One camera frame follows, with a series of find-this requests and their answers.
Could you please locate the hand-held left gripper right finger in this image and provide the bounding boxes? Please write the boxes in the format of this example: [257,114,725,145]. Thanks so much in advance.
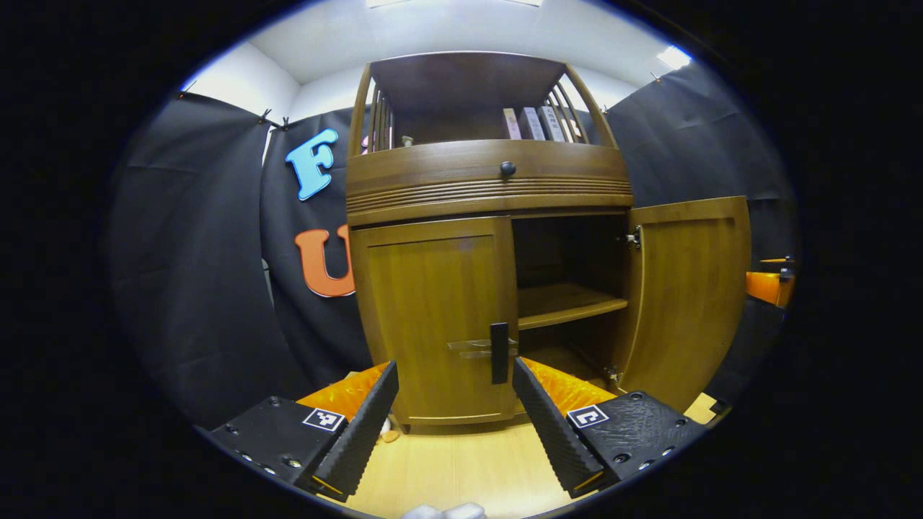
[512,357,707,500]

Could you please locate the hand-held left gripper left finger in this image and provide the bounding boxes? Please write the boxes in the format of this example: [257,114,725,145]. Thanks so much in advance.
[209,360,399,503]

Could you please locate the wooden shoe cabinet door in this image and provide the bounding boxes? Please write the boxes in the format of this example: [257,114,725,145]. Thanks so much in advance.
[617,196,752,413]
[350,216,520,426]

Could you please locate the black door handle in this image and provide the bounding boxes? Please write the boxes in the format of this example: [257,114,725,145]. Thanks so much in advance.
[490,322,510,385]

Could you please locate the wooden double-door shoe cabinet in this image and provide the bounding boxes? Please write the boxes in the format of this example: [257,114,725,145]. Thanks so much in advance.
[345,50,752,433]

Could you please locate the wooden cabinet drawer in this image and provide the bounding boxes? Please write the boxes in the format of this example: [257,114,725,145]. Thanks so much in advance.
[346,139,634,228]

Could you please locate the wooden inner shelf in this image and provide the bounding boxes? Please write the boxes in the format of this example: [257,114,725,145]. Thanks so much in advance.
[518,283,628,331]

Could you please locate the black backdrop cloth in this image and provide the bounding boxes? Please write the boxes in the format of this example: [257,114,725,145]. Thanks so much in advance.
[108,61,800,430]

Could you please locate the ceiling light panel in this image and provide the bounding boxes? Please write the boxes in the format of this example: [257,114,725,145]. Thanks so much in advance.
[656,45,693,71]

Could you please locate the white book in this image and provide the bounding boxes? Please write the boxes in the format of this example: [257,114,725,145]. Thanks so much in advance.
[539,106,568,142]

